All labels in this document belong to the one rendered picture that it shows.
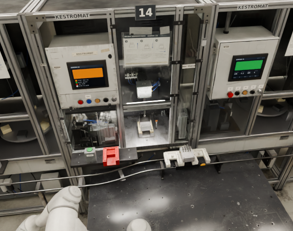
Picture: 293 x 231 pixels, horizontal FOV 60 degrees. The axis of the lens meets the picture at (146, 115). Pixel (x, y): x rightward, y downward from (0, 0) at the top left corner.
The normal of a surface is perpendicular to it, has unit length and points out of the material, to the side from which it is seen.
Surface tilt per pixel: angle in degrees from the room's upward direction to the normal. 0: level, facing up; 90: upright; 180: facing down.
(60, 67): 90
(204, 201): 0
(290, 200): 0
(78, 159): 0
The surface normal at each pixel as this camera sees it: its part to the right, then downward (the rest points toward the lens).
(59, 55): 0.12, 0.61
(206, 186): -0.02, -0.79
